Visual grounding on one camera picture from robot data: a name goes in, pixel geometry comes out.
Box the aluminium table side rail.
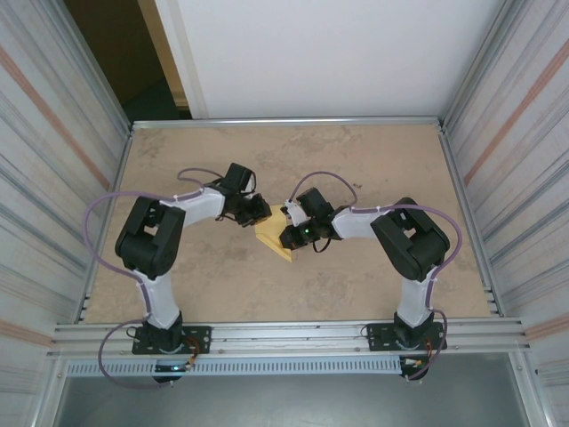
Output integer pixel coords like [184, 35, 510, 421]
[79, 126, 134, 324]
[437, 124, 507, 318]

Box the long aluminium mounting rail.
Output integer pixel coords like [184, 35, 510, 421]
[52, 318, 533, 357]

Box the grey metal panel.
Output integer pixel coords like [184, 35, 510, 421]
[52, 375, 533, 427]

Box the white door frame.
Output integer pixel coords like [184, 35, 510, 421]
[153, 0, 210, 120]

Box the yellow paper sheet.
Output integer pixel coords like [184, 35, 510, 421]
[253, 203, 295, 265]

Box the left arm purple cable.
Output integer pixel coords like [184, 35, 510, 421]
[83, 167, 210, 391]

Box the grey slotted cable duct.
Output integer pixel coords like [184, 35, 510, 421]
[66, 358, 404, 375]

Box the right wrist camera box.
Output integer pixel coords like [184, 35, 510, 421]
[283, 200, 309, 224]

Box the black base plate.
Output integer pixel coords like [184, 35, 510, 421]
[132, 326, 212, 356]

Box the aluminium corner post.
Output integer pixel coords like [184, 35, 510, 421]
[442, 0, 519, 130]

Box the aluminium rear frame bar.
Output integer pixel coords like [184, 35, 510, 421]
[131, 116, 445, 130]

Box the black electronics with wires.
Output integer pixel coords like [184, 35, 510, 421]
[366, 320, 447, 352]

